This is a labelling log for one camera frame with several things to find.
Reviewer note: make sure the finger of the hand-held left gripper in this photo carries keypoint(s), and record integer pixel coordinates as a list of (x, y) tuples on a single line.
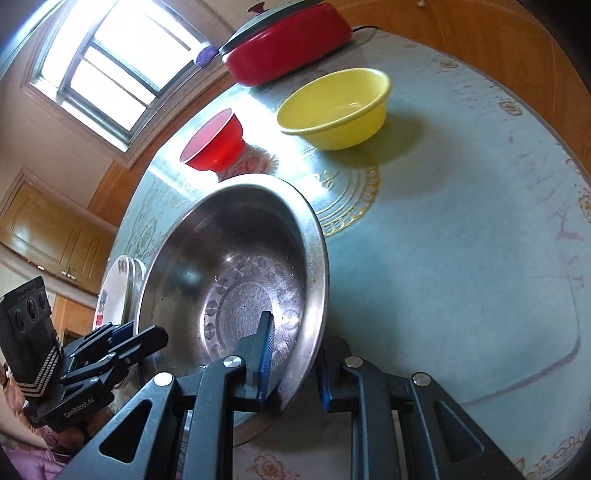
[(115, 334), (138, 346)]

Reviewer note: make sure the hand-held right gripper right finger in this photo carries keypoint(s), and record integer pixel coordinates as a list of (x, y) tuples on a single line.
[(325, 383)]

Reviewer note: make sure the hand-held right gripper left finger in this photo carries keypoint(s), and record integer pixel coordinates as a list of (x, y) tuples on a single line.
[(265, 355)]

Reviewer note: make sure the small white plate red characters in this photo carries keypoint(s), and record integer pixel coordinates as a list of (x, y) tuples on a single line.
[(108, 295)]

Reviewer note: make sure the stainless steel bowl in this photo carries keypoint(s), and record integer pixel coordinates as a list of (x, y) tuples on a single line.
[(240, 258)]

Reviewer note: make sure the red plastic bowl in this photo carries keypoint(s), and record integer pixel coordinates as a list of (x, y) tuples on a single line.
[(212, 143)]

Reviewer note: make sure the yellow plastic bowl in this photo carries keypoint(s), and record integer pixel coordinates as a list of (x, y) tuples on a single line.
[(337, 124)]

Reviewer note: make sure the wooden cabinet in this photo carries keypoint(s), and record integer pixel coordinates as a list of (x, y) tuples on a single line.
[(46, 235)]

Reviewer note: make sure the person's purple clothing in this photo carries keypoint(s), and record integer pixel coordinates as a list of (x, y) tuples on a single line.
[(27, 464)]

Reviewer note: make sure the window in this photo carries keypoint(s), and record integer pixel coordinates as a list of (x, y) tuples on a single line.
[(115, 69)]

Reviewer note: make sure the purple tissue pack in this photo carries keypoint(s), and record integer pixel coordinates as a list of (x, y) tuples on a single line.
[(206, 54)]

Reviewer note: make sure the red electric pot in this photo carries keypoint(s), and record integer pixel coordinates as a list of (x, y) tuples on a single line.
[(286, 53)]

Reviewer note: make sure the grey pot lid red knob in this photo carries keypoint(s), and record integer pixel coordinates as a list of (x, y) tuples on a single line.
[(277, 21)]

